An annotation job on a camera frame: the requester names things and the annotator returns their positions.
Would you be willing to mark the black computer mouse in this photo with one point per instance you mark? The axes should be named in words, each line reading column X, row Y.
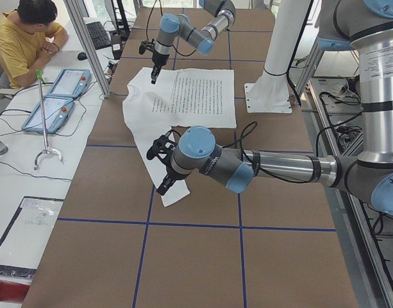
column 81, row 56

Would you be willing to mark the person in yellow shirt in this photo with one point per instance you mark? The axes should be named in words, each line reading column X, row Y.
column 29, row 38

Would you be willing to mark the lower blue teach pendant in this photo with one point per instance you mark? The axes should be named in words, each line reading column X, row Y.
column 57, row 110

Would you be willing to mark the white camera mast pedestal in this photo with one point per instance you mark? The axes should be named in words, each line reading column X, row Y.
column 270, row 93

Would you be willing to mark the upper blue teach pendant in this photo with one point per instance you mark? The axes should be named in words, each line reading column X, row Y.
column 70, row 83

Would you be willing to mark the white long sleeve printed shirt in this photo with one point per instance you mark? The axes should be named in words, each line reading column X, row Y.
column 185, row 97

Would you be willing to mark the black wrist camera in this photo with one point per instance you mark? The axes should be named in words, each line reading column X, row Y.
column 163, row 147
column 146, row 46

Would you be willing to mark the metal reacher grabber stick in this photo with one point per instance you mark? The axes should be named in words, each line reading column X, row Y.
column 47, row 150

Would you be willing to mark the black keyboard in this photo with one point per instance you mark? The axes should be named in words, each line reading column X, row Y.
column 98, row 35

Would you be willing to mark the aluminium frame post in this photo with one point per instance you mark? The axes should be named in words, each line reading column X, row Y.
column 81, row 30

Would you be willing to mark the clear plastic document sleeve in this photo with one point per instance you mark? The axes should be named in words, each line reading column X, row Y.
column 25, row 238

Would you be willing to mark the blue teach pendant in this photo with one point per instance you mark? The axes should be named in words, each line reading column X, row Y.
column 57, row 110
column 70, row 83

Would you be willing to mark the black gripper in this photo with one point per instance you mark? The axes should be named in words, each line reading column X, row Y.
column 157, row 60
column 171, row 173

